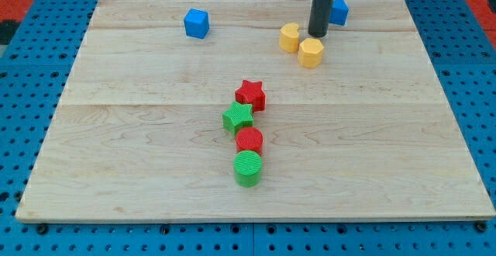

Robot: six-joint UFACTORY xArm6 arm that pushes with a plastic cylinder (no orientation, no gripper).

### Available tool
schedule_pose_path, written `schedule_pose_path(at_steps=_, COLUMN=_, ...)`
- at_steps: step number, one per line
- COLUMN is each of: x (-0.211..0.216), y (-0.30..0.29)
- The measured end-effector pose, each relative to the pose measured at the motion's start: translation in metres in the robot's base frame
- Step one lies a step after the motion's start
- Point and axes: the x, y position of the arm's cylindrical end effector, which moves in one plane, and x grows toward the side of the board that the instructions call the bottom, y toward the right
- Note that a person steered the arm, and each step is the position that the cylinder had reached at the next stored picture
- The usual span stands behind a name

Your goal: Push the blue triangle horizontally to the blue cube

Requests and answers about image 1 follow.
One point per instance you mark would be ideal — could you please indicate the red star block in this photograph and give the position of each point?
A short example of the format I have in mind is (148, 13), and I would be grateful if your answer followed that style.
(251, 92)

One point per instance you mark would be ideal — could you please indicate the yellow crescent block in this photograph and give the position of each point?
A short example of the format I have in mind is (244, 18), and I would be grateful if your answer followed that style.
(289, 37)

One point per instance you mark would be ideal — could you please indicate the green star block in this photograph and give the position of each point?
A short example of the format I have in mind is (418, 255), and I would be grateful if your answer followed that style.
(237, 117)

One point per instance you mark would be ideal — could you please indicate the red cylinder block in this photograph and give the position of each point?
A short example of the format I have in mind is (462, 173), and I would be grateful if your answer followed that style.
(250, 138)

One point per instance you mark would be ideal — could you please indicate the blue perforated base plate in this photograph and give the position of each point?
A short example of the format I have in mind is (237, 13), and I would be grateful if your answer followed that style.
(37, 62)

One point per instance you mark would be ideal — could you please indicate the blue triangle block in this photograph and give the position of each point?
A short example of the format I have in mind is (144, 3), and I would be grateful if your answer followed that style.
(339, 13)

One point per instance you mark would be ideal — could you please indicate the green cylinder block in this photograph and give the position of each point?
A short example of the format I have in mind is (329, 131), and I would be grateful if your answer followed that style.
(247, 168)

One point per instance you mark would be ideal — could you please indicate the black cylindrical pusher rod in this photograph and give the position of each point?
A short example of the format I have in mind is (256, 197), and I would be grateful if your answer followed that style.
(320, 13)

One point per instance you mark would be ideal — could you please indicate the wooden board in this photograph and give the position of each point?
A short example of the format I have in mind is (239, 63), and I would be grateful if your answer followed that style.
(137, 136)

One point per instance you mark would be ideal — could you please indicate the blue cube block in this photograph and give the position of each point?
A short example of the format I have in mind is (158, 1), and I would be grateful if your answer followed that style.
(196, 23)

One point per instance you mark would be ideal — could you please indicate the yellow hexagon block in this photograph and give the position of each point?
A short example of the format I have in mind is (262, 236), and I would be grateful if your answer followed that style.
(310, 52)

